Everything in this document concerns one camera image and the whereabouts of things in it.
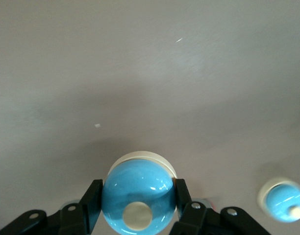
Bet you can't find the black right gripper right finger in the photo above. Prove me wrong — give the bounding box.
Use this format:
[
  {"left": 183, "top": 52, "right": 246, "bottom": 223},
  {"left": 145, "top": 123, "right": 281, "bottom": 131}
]
[{"left": 169, "top": 178, "right": 271, "bottom": 235}]

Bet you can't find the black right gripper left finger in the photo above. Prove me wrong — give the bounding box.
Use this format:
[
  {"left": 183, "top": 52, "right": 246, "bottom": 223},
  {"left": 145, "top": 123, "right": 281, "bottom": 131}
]
[{"left": 0, "top": 179, "right": 103, "bottom": 235}]

